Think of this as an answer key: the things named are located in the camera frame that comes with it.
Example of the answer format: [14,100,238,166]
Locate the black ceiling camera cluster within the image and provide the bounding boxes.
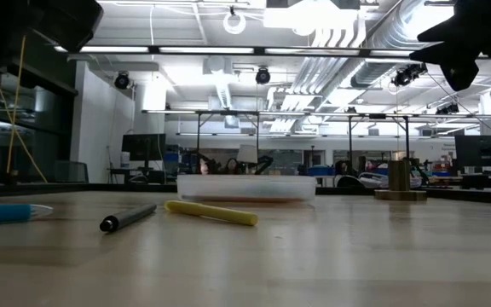
[391,62,428,87]

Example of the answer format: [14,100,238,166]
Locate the white lamp shade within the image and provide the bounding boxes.
[236,143,259,165]

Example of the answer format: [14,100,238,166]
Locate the thick yellow highlighter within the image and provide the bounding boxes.
[164,200,260,228]

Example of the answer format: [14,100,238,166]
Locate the black frame handle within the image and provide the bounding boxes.
[338,174,361,191]

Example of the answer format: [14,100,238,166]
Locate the dark grey capped pen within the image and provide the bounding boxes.
[99,202,159,234]

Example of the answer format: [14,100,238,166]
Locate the clear plastic supply box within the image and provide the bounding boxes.
[176,173,317,204]

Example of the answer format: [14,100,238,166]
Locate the black workstation frame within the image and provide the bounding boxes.
[195,109,262,174]
[347,113,412,163]

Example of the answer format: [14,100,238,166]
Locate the brass cylinder stand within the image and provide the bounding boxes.
[373,159,428,202]

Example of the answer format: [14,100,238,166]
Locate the white ceiling ring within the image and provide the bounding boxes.
[222,10,247,36]

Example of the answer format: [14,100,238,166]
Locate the grey mesh chair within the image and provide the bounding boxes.
[53,160,90,184]

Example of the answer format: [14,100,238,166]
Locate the overhead frame light bar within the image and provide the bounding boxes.
[53,44,491,60]

